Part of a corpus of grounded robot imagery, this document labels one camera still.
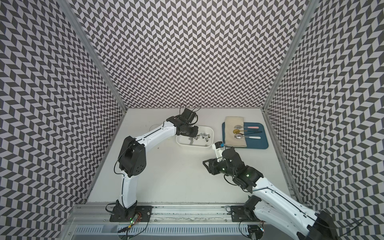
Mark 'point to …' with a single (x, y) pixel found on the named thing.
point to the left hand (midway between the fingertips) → (195, 134)
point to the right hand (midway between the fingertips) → (206, 165)
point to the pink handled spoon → (239, 126)
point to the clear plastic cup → (154, 126)
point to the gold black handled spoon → (237, 131)
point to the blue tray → (251, 143)
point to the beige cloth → (230, 141)
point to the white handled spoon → (239, 136)
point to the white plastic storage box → (204, 139)
